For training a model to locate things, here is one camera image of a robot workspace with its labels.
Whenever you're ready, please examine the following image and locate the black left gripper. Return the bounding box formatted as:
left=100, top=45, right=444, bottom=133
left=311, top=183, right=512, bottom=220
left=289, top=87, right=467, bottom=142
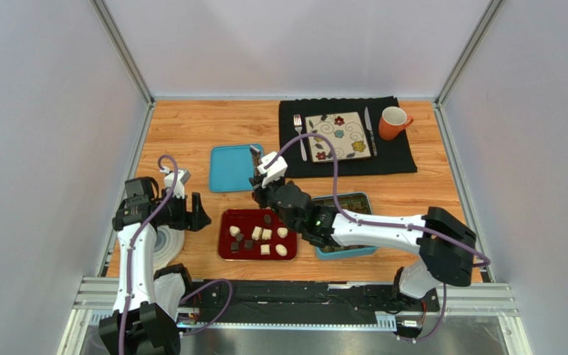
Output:
left=155, top=189, right=211, bottom=232

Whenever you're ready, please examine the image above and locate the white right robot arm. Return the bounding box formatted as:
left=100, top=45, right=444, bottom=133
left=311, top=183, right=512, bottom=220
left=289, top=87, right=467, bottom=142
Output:
left=249, top=177, right=476, bottom=300

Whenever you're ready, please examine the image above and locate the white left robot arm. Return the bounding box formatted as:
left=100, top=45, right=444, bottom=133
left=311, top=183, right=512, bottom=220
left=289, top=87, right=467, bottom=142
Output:
left=98, top=169, right=211, bottom=354

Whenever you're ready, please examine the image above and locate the blue chocolate tin box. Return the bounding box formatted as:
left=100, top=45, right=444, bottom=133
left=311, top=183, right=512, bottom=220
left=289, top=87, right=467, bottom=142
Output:
left=315, top=192, right=377, bottom=261

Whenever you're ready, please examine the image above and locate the red chocolate tray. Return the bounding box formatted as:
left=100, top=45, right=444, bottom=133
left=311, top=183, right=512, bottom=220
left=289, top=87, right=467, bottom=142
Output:
left=217, top=209, right=299, bottom=261

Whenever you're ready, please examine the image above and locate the white round plate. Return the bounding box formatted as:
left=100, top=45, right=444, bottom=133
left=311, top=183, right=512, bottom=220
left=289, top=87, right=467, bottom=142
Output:
left=153, top=226, right=185, bottom=271

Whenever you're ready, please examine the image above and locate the blue tin lid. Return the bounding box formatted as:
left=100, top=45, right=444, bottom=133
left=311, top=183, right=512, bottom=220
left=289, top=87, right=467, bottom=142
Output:
left=209, top=143, right=263, bottom=193

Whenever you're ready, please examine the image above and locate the floral square plate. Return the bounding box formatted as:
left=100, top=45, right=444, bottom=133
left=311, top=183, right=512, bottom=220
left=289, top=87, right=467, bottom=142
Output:
left=305, top=112, right=372, bottom=160

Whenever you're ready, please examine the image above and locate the black cloth placemat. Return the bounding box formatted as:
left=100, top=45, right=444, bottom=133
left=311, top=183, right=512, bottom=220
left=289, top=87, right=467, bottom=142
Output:
left=279, top=96, right=417, bottom=178

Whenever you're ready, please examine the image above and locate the silver fork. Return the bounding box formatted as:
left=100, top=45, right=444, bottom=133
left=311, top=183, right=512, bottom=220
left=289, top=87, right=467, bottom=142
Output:
left=293, top=114, right=308, bottom=161

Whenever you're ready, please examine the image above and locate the silver table knife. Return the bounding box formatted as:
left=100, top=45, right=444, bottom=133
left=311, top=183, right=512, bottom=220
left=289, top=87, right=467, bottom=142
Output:
left=364, top=107, right=378, bottom=157

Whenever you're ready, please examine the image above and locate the orange mug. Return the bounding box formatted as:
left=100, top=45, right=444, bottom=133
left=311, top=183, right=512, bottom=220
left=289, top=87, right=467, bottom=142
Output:
left=379, top=106, right=413, bottom=141

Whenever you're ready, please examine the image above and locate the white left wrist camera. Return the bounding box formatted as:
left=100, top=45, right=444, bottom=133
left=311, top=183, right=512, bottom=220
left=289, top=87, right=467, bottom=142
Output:
left=160, top=166, right=192, bottom=198

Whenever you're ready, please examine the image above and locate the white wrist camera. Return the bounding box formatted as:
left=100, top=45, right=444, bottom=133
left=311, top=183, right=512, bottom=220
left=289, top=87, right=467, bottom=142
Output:
left=257, top=152, right=288, bottom=188
left=160, top=166, right=192, bottom=198

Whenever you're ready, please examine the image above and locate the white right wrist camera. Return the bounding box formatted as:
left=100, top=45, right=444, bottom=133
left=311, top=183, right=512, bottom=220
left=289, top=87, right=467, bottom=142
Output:
left=257, top=152, right=288, bottom=188

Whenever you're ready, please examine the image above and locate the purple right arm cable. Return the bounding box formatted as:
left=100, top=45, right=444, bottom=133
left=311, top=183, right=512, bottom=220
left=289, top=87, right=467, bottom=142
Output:
left=264, top=132, right=492, bottom=343

